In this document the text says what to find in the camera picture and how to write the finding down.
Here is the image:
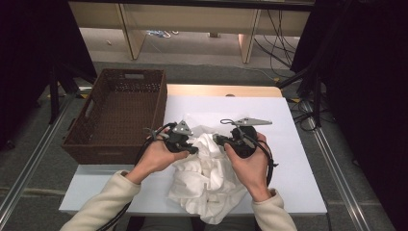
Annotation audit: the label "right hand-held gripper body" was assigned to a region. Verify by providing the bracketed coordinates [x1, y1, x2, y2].
[230, 117, 273, 159]

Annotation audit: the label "black hanging cables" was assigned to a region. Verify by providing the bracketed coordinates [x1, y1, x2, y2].
[254, 9, 297, 70]

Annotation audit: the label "light wooden table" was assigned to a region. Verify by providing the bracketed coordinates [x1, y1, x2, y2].
[166, 84, 283, 98]

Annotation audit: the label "light wooden background desk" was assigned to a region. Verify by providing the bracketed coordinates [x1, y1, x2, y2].
[68, 1, 316, 64]

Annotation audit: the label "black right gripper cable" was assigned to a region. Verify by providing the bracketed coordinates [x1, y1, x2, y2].
[253, 134, 279, 187]

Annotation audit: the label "white garment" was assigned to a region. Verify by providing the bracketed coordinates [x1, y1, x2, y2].
[166, 133, 248, 225]

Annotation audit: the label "black curtain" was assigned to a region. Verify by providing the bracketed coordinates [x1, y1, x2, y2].
[290, 0, 408, 231]
[0, 0, 97, 152]

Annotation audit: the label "metal floor rail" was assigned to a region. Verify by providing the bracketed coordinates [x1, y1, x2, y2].
[0, 95, 81, 222]
[312, 126, 373, 231]

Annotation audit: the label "person's right hand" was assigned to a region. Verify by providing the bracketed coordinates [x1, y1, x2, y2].
[224, 133, 273, 202]

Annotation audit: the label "black floor cables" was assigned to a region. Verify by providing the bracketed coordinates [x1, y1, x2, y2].
[288, 95, 323, 133]

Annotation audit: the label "blue and white floor item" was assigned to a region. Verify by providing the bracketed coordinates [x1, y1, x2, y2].
[146, 29, 172, 39]

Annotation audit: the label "black tripod stand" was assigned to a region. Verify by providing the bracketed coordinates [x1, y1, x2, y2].
[277, 0, 354, 128]

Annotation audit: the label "black metal stand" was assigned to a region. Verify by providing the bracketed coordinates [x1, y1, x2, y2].
[47, 64, 97, 124]

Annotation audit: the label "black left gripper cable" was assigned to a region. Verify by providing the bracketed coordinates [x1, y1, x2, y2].
[95, 123, 178, 231]

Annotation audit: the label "brown woven basket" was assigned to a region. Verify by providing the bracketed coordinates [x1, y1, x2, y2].
[61, 67, 168, 166]

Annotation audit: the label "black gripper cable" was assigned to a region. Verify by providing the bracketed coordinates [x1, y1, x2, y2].
[95, 123, 178, 231]
[253, 134, 279, 187]

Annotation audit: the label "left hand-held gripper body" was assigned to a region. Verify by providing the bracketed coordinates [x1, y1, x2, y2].
[162, 119, 194, 154]

